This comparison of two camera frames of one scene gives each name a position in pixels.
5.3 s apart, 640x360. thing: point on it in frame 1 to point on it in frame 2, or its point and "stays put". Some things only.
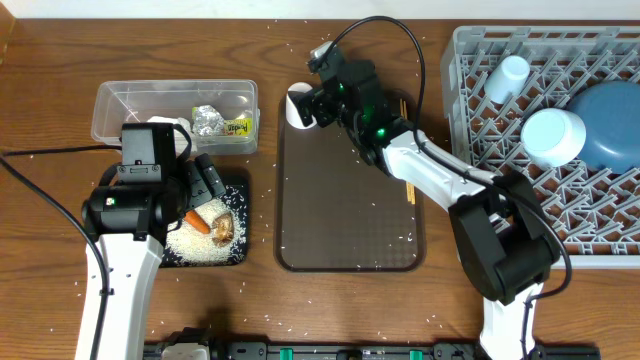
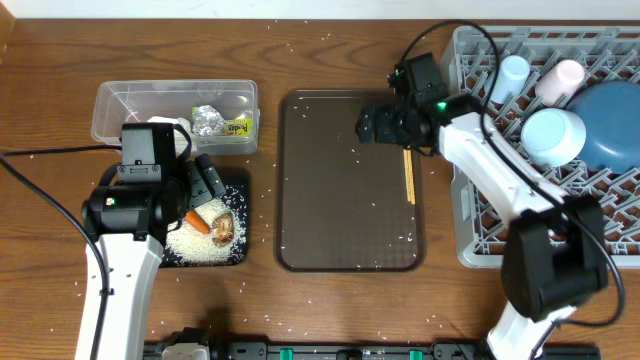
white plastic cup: [292, 113] to [556, 87]
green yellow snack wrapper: [238, 127] stays put
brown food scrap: [224, 228] stays put
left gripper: [202, 193] stays put
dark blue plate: [610, 111] stays put
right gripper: [322, 102] to [385, 134]
